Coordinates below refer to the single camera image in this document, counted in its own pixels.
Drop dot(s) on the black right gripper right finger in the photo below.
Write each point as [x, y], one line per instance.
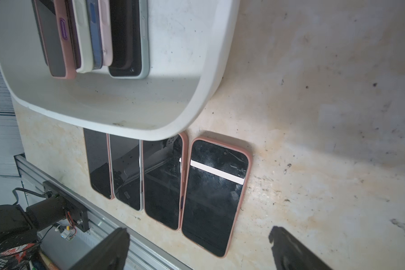
[290, 254]

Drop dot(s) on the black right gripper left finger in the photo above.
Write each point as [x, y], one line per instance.
[110, 254]

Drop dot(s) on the light green case phone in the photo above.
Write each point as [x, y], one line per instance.
[126, 168]

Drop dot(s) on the pink case phone front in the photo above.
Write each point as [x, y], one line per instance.
[215, 185]

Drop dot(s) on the black phone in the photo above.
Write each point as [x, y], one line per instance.
[98, 159]

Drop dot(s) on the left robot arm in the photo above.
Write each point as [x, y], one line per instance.
[20, 226]

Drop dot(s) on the pink case phone behind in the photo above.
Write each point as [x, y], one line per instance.
[164, 173]

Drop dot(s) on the white plastic storage box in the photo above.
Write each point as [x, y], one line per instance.
[189, 43]

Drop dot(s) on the mint green case phone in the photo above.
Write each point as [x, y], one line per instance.
[129, 28]

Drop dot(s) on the pink case phone leftmost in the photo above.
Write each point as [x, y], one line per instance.
[55, 37]

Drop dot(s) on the pale pink case phone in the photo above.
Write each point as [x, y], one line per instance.
[105, 30]

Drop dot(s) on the blue purple case phone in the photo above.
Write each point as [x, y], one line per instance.
[94, 24]

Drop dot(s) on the grey green case phone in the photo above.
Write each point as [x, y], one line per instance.
[84, 37]

